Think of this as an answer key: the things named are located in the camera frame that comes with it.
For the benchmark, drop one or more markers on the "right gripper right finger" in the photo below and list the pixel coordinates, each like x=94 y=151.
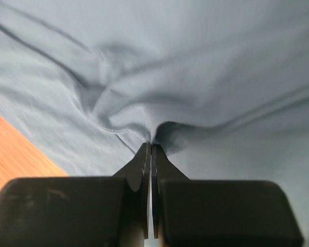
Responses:
x=190 y=212

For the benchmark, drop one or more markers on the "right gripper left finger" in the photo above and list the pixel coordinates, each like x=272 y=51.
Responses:
x=79 y=211

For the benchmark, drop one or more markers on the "grey blue t shirt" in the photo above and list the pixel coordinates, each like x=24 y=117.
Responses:
x=223 y=86

